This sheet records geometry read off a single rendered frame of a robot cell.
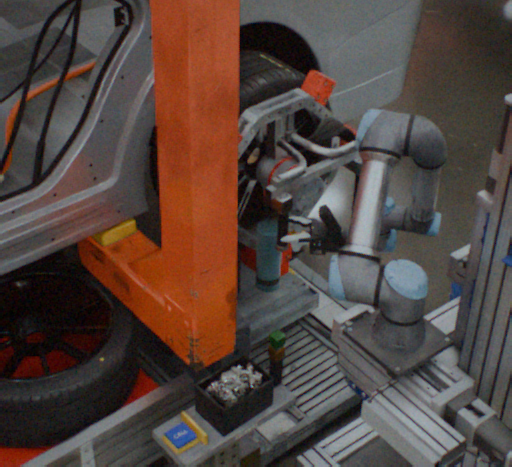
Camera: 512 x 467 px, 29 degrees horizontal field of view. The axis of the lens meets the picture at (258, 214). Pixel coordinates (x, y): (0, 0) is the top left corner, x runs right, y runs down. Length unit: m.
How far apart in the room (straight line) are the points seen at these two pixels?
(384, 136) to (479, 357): 0.66
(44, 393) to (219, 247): 0.72
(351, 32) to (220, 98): 1.18
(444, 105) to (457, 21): 1.08
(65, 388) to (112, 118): 0.84
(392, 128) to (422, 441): 0.84
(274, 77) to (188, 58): 0.85
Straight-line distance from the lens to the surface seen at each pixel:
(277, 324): 3.80
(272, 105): 3.20
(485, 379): 2.82
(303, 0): 3.38
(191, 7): 2.35
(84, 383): 3.10
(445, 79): 5.77
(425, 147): 2.71
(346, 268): 2.65
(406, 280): 2.62
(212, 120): 2.54
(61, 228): 3.14
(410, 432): 2.68
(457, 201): 4.76
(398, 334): 2.71
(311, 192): 3.23
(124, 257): 3.24
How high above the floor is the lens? 2.72
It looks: 37 degrees down
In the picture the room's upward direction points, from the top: 2 degrees clockwise
